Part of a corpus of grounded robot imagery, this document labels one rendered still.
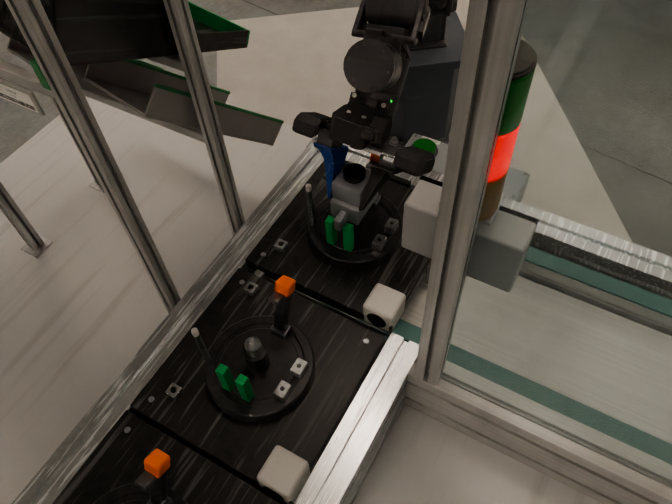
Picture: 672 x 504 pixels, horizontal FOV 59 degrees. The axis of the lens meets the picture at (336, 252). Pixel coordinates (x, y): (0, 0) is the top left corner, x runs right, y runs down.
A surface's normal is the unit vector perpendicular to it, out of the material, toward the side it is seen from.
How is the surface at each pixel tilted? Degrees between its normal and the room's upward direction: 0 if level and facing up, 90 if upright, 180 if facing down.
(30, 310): 0
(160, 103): 90
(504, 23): 90
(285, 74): 0
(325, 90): 0
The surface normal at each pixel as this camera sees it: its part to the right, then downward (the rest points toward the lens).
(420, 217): -0.49, 0.71
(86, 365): -0.04, -0.59
